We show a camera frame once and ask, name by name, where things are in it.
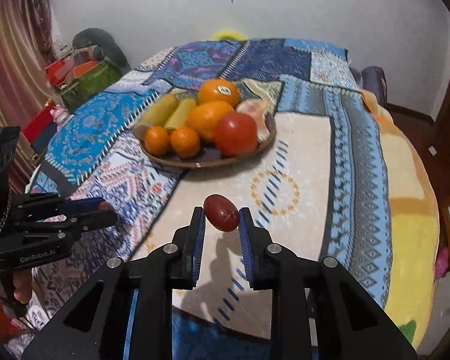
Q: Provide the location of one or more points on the large orange with sticker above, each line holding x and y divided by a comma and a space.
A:
218, 90

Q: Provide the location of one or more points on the grey plush toy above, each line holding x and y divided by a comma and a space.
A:
104, 47

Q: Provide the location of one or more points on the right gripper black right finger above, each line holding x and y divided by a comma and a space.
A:
316, 296

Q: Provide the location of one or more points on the blue patchwork patterned bedspread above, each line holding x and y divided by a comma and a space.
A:
277, 125

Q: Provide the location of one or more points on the pink striped curtain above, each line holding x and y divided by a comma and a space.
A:
26, 49

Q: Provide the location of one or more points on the red box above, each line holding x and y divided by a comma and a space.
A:
39, 122

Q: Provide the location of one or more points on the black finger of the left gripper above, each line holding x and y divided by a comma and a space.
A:
84, 222
83, 206

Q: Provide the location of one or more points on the green storage box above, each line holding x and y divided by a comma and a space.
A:
89, 84

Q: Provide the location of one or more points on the pink small figurine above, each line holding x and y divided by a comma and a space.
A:
60, 115

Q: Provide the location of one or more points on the dark red jujube fruit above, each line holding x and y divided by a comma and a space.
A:
221, 213

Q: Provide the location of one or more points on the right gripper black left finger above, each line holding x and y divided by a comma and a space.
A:
123, 311

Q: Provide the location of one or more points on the person left hand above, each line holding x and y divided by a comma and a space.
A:
22, 287

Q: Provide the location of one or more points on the yellow round cushion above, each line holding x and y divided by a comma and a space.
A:
228, 34

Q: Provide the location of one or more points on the small mandarin orange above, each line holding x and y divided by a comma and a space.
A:
157, 141
185, 142

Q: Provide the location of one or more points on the yellow corn cob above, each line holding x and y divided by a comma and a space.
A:
156, 115
180, 115

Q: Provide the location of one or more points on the large orange plain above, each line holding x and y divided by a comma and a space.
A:
203, 119

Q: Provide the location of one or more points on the dark purple round plate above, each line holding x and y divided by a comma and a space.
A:
209, 155

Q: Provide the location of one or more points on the orange yellow fleece blanket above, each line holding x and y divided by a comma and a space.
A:
415, 227

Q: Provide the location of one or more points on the dark blue pillow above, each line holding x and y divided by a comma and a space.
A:
372, 79

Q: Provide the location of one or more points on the red tomato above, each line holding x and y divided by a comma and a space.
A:
236, 134

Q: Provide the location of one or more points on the pomelo segment peeled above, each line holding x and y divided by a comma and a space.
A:
258, 110

